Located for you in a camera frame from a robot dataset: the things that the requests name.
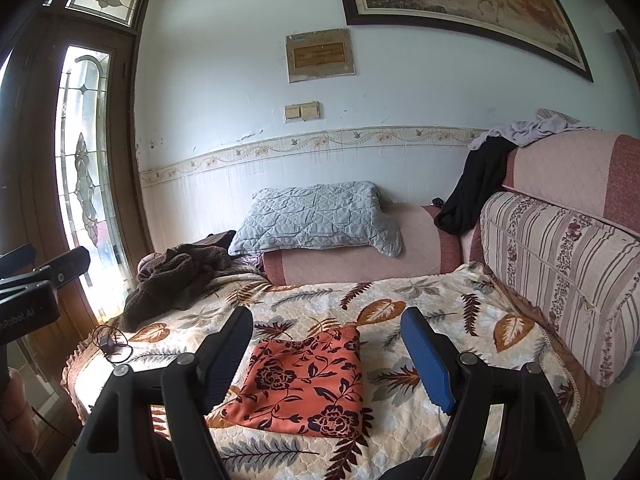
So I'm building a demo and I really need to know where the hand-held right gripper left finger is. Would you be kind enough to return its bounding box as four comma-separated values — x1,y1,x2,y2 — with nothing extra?
65,306,254,480

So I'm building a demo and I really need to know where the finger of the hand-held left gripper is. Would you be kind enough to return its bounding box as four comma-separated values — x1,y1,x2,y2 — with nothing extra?
0,244,92,292

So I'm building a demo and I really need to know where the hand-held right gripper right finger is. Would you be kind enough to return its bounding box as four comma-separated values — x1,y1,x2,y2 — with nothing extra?
401,307,587,480

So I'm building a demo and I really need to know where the orange floral garment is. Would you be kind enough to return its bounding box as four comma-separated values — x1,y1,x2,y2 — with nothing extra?
220,324,373,438

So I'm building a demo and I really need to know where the brown fleece cloth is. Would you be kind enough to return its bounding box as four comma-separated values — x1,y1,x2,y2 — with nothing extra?
120,230,237,333

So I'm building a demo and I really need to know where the leaf print fleece blanket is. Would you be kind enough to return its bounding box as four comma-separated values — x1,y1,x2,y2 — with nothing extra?
60,260,606,480

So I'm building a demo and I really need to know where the wooden glass door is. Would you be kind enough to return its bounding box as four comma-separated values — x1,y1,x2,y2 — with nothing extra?
0,0,157,341

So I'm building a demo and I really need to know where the pink sofa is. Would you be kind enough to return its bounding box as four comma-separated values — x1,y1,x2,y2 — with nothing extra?
260,130,640,411

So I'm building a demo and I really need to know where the striped floral cushion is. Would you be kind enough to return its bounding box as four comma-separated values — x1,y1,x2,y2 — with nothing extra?
480,191,640,388

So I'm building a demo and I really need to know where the grey quilted pillow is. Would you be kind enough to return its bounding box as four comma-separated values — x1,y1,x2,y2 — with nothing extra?
228,181,403,258

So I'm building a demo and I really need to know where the black garment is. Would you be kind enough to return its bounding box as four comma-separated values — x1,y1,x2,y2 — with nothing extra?
434,135,518,235

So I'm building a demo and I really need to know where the lavender cloth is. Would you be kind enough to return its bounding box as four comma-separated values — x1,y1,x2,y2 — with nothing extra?
467,108,601,151

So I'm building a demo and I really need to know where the black charger with cable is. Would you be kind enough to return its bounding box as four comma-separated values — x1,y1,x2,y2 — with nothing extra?
92,324,133,363

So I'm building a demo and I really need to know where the framed wall plaque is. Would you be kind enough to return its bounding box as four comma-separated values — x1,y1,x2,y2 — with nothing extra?
286,28,357,83

